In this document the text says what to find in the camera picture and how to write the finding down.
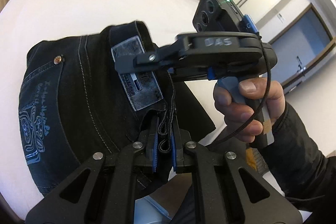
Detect black cable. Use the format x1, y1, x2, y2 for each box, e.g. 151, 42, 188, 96
207, 32, 272, 148

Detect light blue plastic stool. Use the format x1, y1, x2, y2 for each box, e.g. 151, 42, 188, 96
134, 196, 171, 224

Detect right hand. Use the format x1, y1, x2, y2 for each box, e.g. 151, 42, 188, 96
213, 77, 285, 144

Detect white bed mattress sheet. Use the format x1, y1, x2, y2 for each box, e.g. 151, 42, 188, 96
0, 0, 313, 224

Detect black jacket sleeve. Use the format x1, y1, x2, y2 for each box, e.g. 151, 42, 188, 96
259, 103, 335, 220

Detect black jeans pants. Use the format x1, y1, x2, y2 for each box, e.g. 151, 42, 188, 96
18, 21, 215, 198

